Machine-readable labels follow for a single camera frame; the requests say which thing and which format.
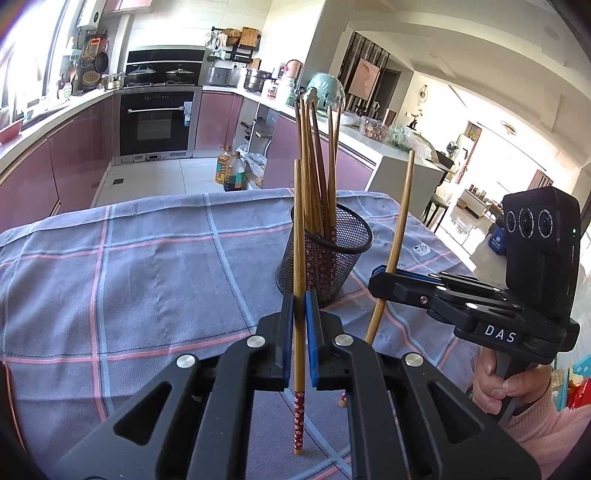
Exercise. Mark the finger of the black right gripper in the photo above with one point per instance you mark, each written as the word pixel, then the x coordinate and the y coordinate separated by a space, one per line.
pixel 384 282
pixel 442 304

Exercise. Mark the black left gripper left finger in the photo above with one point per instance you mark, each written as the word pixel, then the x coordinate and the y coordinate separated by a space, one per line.
pixel 192 420

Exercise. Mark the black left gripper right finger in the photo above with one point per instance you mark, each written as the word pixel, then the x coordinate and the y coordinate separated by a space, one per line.
pixel 407 420

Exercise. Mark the bamboo chopstick red patterned end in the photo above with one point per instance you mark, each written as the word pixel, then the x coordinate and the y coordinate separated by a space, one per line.
pixel 299 311

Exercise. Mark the white kitchen counter island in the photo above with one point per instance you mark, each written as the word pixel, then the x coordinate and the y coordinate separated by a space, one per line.
pixel 362 164

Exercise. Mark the right hand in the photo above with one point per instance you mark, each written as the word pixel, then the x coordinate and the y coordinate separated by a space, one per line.
pixel 490 390

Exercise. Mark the black mesh utensil holder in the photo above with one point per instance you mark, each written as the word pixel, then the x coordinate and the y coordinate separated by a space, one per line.
pixel 328 263

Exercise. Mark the grey plaid tablecloth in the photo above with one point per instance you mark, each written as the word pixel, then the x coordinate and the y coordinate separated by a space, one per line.
pixel 95 303

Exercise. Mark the teal round appliance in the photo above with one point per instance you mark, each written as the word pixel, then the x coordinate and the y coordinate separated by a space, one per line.
pixel 330 92

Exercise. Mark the dark sauce bottle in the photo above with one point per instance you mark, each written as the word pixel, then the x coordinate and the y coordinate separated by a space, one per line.
pixel 234 177

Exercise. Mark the cooking oil bottle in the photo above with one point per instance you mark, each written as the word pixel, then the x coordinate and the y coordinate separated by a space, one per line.
pixel 222 163

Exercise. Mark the steel stock pot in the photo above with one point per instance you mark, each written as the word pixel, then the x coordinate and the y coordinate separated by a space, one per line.
pixel 254 80

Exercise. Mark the built-in black oven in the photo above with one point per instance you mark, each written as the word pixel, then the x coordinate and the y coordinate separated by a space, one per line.
pixel 156 124

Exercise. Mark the black cooking pot right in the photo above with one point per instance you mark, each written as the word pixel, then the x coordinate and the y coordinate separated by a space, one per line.
pixel 181 76

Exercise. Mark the black cooking pot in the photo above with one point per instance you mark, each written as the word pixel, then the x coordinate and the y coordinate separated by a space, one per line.
pixel 181 76
pixel 141 76

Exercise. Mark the black cooking pot left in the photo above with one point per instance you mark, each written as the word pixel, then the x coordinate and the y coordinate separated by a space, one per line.
pixel 141 76

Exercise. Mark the white water heater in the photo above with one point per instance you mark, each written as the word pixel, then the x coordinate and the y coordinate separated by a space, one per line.
pixel 90 14

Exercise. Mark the black camera box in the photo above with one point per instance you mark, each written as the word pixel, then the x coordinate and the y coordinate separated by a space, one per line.
pixel 543 232

